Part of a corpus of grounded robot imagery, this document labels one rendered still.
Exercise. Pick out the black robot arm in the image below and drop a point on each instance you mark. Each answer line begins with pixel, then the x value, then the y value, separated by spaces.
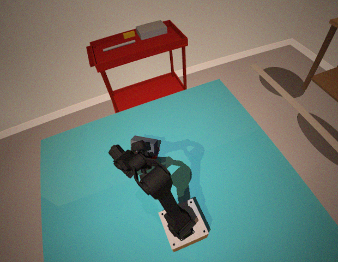
pixel 158 184

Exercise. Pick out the dark grey square panel with hole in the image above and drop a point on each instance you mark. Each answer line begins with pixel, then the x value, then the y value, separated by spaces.
pixel 151 145

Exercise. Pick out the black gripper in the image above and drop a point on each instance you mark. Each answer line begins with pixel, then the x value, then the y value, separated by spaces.
pixel 138 146

